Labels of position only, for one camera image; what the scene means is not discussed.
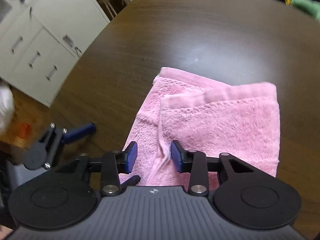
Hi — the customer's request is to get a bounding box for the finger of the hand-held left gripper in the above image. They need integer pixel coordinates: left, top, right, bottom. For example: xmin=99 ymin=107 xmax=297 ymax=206
xmin=122 ymin=175 xmax=141 ymax=188
xmin=40 ymin=122 xmax=97 ymax=156

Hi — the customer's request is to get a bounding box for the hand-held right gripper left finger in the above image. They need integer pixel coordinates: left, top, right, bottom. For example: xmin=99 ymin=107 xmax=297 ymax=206
xmin=54 ymin=141 xmax=139 ymax=197

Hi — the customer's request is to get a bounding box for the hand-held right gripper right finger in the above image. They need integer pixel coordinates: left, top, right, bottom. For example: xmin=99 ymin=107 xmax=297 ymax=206
xmin=170 ymin=140 xmax=256 ymax=197

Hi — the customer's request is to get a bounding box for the pink towel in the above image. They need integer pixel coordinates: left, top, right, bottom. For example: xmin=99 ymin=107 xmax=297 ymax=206
xmin=118 ymin=67 xmax=281 ymax=192

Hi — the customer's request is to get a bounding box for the white plastic bag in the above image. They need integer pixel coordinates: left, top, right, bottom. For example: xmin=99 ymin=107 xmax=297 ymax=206
xmin=0 ymin=80 xmax=16 ymax=136

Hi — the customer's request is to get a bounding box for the beige metal cabinet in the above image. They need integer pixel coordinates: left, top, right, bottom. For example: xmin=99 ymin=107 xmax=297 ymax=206
xmin=0 ymin=0 xmax=111 ymax=108

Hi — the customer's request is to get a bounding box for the green cloth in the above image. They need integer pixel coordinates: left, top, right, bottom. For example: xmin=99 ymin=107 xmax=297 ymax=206
xmin=285 ymin=0 xmax=320 ymax=21

